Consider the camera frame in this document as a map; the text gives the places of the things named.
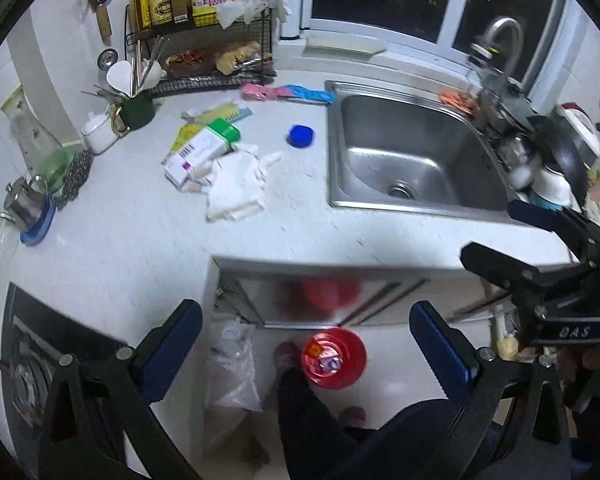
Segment stainless steel pot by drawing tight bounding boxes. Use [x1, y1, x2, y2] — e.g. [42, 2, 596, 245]
[496, 131, 542, 187]

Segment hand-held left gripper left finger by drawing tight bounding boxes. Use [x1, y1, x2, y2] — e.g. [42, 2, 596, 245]
[39, 299, 203, 480]

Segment black wok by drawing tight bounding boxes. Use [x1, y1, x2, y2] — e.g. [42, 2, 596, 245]
[529, 115, 589, 212]

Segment person's right hand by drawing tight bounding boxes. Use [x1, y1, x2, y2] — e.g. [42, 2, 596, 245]
[558, 342, 600, 411]

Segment bag of beige dried food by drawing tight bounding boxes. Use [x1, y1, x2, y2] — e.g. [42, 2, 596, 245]
[215, 40, 262, 76]

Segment bundle of chopsticks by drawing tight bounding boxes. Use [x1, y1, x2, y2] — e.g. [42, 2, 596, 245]
[130, 40, 167, 97]

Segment blue dish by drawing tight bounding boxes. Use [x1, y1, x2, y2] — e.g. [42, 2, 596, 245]
[20, 195, 57, 246]

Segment white plastic bag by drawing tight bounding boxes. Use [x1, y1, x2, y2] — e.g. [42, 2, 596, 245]
[204, 317, 264, 414]

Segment white barcode box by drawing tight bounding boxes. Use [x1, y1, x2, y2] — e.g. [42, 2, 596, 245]
[161, 130, 229, 171]

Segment glass pitcher with green base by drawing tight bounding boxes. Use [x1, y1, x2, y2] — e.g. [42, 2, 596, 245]
[1, 85, 77, 194]

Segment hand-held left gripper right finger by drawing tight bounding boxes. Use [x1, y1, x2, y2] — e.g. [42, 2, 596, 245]
[409, 301, 573, 480]

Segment orange cloth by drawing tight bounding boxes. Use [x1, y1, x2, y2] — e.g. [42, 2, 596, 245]
[439, 89, 479, 112]

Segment dark green mug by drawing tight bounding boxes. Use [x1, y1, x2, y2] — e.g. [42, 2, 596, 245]
[111, 94, 157, 134]

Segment green and white box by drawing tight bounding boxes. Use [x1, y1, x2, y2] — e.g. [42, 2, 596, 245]
[206, 117, 242, 153]

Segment red plastic bucket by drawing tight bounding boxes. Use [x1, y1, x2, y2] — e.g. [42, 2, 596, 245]
[300, 326, 367, 390]

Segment wooden handled tool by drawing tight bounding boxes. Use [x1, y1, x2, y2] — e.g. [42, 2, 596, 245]
[95, 2, 112, 44]

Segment steel wool scrubber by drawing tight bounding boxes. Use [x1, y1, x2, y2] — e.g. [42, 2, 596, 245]
[55, 149, 95, 209]

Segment white and blue bowl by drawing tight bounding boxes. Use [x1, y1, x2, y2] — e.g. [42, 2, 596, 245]
[529, 165, 576, 209]

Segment chrome kitchen faucet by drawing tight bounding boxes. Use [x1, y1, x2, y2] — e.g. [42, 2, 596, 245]
[470, 16, 526, 111]

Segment white and pink box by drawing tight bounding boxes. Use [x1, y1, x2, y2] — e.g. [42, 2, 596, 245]
[163, 156, 216, 194]

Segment black wire rack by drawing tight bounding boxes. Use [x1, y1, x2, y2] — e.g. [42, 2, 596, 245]
[124, 2, 277, 99]

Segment blue plastic cap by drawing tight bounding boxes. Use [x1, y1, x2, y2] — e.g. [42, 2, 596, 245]
[287, 124, 315, 149]

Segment dried red chilies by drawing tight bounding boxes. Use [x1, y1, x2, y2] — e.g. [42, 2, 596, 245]
[166, 49, 216, 79]

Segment stainless steel sink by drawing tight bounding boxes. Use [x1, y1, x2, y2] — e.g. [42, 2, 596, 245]
[325, 80, 520, 222]

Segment hanging white plastic bags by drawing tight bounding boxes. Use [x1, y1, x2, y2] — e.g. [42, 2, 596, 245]
[215, 0, 292, 37]

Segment black gas stove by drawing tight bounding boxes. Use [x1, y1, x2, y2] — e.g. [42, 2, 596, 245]
[0, 282, 131, 463]

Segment white ladle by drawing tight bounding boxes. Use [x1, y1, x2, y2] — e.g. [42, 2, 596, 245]
[106, 60, 162, 99]

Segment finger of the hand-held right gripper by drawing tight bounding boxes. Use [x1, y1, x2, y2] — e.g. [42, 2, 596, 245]
[507, 199, 600, 261]
[460, 242, 597, 307]

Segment person's leg in dark trousers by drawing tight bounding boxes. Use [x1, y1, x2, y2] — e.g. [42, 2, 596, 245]
[325, 399, 462, 480]
[274, 342, 363, 480]

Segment pink and blue glove packet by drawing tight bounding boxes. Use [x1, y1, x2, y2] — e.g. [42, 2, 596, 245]
[240, 83, 337, 107]

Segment yellow bristle scrubbing brush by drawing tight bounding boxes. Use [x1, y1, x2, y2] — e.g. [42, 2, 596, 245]
[182, 102, 254, 126]

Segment crumpled white paper towel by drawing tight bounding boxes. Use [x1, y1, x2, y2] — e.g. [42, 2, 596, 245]
[205, 150, 270, 222]

